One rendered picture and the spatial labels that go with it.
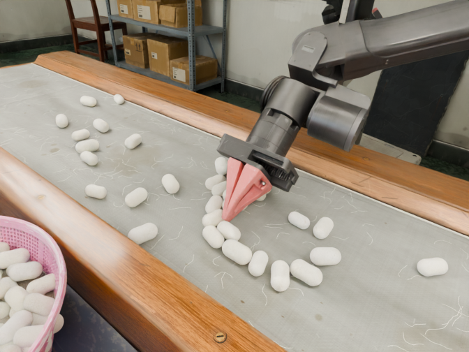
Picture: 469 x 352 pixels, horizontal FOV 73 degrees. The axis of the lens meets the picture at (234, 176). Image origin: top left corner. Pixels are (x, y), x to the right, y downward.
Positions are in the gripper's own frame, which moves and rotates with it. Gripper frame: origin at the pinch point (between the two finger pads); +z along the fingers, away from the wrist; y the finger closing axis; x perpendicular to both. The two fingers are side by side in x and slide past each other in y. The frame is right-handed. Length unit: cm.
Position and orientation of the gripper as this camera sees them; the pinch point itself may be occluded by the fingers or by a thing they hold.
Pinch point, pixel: (228, 214)
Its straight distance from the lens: 42.1
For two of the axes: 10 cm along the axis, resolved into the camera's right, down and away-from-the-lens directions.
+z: -4.9, 8.6, -1.3
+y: 7.9, 3.8, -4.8
